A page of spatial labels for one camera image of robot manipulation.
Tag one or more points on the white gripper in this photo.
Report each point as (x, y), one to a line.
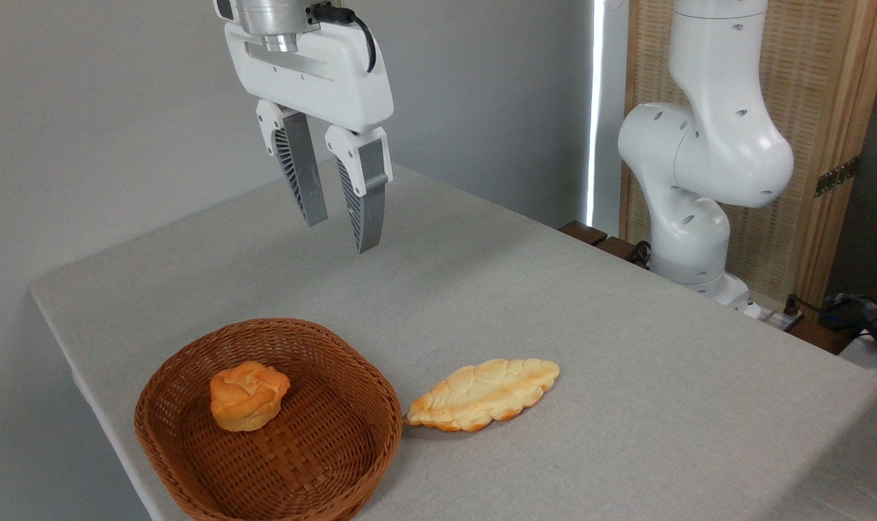
(315, 76)

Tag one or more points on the long leaf-shaped bread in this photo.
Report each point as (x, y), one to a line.
(482, 394)

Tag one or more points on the round orange bread roll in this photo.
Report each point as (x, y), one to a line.
(249, 396)

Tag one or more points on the brown woven wicker basket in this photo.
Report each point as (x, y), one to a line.
(323, 449)

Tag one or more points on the brown wooden block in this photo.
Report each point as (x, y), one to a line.
(583, 233)
(616, 247)
(818, 336)

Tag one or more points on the dark metal screen hinge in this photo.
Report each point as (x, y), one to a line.
(836, 176)

